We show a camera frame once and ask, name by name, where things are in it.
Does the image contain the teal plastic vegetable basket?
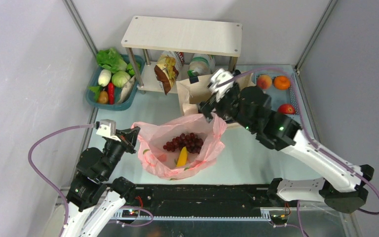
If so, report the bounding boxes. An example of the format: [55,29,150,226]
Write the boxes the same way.
[85,54,146,111]

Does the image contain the yellow banana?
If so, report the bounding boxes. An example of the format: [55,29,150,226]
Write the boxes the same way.
[176,147,188,167]

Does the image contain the dark red grape bunch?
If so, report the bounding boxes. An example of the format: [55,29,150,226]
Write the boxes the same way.
[163,133,204,154]

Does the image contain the white radish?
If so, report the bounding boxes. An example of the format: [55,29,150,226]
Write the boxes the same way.
[98,69,112,87]

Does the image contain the red apple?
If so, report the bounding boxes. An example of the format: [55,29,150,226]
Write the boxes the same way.
[277,104,296,115]

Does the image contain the light blue fruit basket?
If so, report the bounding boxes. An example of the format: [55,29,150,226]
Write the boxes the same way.
[252,65,301,123]

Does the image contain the brown chips bag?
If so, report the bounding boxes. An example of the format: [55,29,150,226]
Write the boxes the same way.
[154,51,185,95]

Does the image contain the green bell pepper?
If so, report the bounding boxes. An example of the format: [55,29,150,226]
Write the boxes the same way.
[125,63,136,77]

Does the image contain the silver grey fish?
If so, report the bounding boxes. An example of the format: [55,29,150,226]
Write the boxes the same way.
[116,76,136,104]

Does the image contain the green white snack bag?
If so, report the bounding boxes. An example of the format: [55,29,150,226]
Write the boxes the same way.
[187,53,216,78]

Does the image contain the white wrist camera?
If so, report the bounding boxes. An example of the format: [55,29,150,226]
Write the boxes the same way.
[96,119,120,141]
[207,68,234,102]

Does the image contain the green leafy lettuce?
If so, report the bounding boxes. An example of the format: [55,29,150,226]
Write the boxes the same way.
[96,47,127,74]

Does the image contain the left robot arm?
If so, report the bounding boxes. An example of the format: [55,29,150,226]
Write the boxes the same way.
[61,124,140,237]

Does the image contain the orange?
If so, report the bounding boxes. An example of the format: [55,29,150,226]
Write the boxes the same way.
[273,76,291,90]

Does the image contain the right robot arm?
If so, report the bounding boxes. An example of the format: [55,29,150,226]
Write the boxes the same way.
[200,84,374,214]

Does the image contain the pink plastic grocery bag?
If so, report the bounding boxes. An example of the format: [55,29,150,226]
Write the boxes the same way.
[132,114,227,180]

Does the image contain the red chili pepper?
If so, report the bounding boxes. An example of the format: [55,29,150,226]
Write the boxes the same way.
[108,82,115,105]

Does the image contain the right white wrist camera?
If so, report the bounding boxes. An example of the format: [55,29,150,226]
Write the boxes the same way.
[207,68,234,102]

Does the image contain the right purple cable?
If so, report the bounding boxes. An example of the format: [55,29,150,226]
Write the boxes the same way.
[219,66,379,237]

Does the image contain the beige canvas tote bag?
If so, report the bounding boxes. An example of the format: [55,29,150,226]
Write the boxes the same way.
[176,74,256,129]

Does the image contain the round green cabbage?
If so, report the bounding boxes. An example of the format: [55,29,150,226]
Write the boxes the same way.
[111,71,131,88]

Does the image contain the brown potato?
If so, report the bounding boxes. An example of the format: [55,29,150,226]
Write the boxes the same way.
[97,90,109,104]

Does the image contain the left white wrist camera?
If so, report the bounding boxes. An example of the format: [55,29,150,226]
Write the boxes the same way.
[96,119,120,141]

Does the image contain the white wooden two-tier shelf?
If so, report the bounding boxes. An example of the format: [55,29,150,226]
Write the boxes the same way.
[121,16,243,93]

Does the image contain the peach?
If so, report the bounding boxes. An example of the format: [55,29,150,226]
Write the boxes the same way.
[256,74,272,90]

